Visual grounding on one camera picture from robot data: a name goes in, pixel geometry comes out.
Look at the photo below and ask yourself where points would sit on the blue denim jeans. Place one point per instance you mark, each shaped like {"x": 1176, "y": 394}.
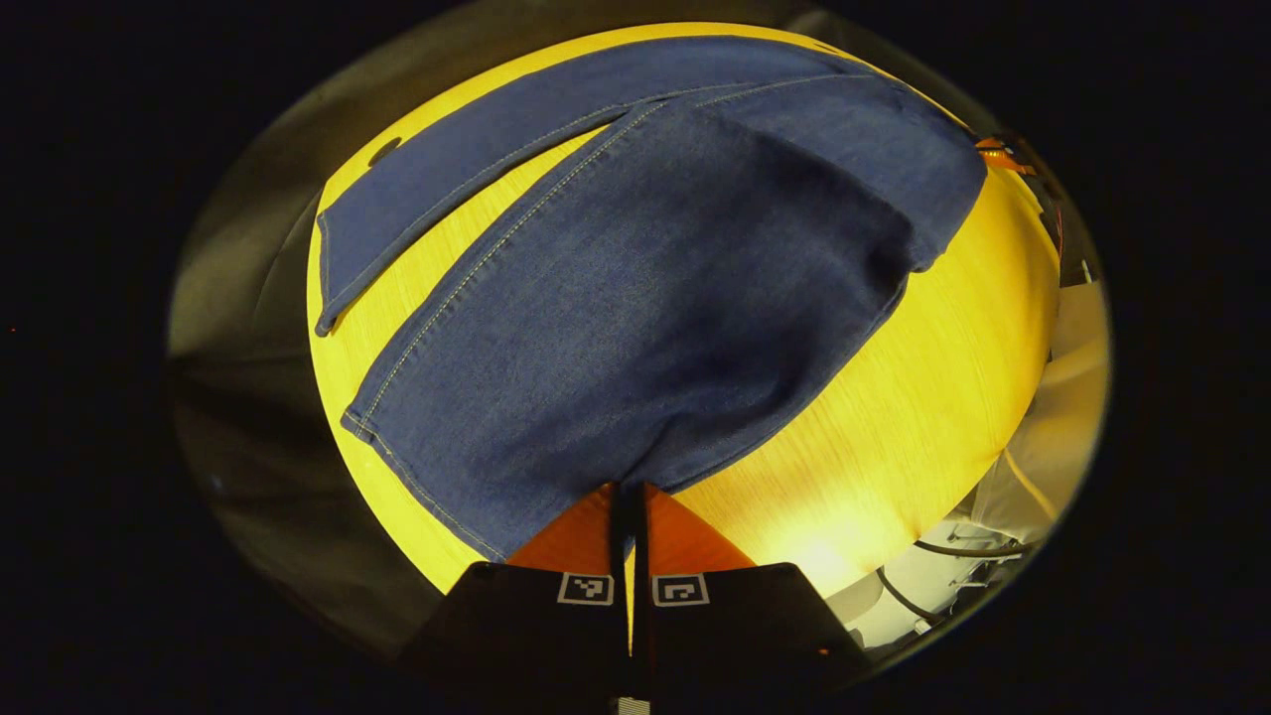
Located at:
{"x": 645, "y": 318}

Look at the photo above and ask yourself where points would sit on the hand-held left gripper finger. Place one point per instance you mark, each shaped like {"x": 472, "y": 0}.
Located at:
{"x": 640, "y": 541}
{"x": 618, "y": 541}

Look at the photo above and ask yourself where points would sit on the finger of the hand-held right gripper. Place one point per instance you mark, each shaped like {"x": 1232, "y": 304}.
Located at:
{"x": 1001, "y": 157}

